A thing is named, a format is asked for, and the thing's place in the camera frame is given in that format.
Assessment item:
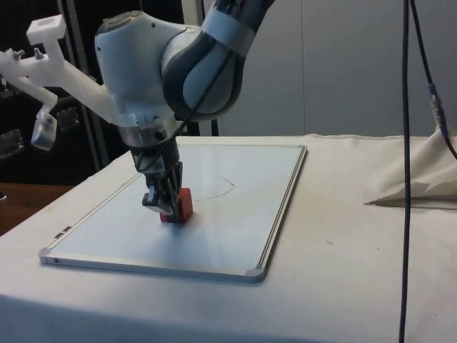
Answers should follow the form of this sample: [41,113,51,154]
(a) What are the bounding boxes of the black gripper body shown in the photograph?
[129,138,181,178]

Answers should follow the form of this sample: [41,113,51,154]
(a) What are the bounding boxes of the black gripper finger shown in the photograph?
[141,172,173,216]
[164,161,185,224]

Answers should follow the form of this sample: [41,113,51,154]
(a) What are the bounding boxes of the red cube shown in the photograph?
[159,188,194,224]

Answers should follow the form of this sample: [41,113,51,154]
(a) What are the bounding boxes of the flat whiteboard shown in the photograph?
[38,144,308,285]

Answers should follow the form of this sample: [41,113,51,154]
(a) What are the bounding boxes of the black cabinet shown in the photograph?
[0,0,220,187]

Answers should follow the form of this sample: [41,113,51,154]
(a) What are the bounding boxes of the pale lockers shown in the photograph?
[218,0,457,138]

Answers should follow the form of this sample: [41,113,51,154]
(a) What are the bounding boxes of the black cable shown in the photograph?
[398,0,413,343]
[135,42,238,172]
[409,0,457,160]

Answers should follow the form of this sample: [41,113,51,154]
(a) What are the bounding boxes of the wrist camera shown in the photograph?
[0,16,121,153]

